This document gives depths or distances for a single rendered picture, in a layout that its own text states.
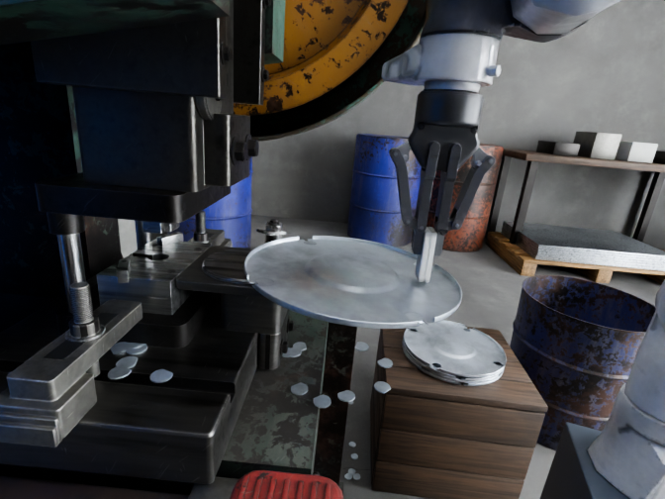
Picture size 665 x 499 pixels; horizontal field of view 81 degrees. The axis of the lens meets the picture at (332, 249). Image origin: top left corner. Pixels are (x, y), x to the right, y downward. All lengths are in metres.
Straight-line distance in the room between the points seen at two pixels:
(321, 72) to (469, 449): 0.98
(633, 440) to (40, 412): 0.79
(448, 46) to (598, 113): 3.95
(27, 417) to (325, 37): 0.75
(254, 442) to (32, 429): 0.20
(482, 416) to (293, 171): 3.12
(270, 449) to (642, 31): 4.42
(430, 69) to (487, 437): 0.94
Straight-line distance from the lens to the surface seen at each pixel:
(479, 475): 1.27
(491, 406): 1.13
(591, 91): 4.36
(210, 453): 0.41
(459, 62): 0.47
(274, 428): 0.49
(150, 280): 0.52
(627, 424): 0.83
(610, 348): 1.42
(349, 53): 0.83
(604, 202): 4.58
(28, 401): 0.43
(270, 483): 0.29
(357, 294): 0.47
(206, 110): 0.45
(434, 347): 1.19
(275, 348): 0.54
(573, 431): 0.95
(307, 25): 0.88
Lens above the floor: 0.98
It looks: 19 degrees down
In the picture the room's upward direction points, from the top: 5 degrees clockwise
